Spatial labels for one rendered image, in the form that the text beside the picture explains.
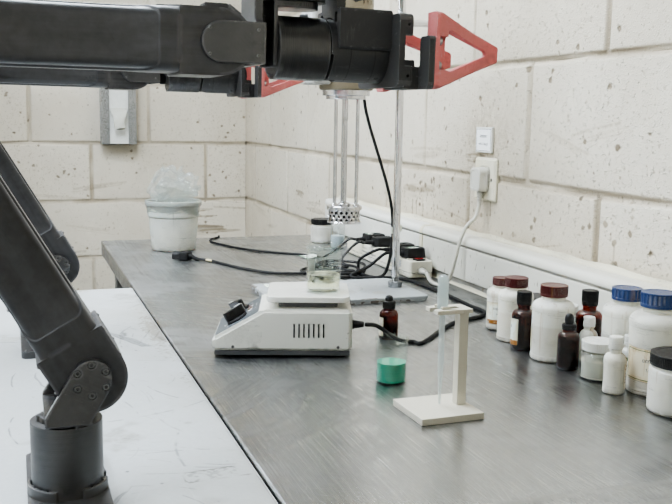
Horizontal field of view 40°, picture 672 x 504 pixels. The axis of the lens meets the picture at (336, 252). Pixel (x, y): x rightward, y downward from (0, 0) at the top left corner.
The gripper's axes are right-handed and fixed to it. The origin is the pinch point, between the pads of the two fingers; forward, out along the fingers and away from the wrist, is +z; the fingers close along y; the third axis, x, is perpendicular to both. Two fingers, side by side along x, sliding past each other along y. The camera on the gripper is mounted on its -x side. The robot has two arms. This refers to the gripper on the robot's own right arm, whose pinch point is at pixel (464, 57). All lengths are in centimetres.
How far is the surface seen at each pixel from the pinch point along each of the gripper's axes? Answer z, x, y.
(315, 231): 35, 37, 152
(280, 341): -6, 38, 41
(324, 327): 0, 36, 39
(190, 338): -16, 40, 56
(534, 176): 48, 16, 64
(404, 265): 38, 37, 98
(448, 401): 6.8, 39.3, 13.3
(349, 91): 17, 1, 79
